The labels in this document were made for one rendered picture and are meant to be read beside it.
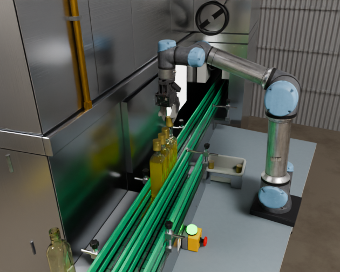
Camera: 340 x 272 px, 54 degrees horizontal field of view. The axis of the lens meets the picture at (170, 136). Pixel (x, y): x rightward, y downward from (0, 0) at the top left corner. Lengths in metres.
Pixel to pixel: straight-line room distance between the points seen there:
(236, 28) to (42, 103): 1.63
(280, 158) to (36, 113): 0.91
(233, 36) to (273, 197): 1.25
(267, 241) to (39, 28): 1.20
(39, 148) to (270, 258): 0.99
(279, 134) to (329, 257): 1.49
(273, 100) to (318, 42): 2.95
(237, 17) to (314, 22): 1.93
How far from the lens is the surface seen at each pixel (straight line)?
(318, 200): 3.17
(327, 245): 2.77
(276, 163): 1.40
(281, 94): 1.27
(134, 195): 1.57
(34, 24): 0.96
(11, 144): 1.09
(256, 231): 1.60
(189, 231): 1.43
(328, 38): 4.17
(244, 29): 2.35
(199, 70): 2.59
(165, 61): 1.40
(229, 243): 1.53
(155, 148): 1.41
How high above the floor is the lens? 1.82
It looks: 27 degrees down
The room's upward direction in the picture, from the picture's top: 1 degrees counter-clockwise
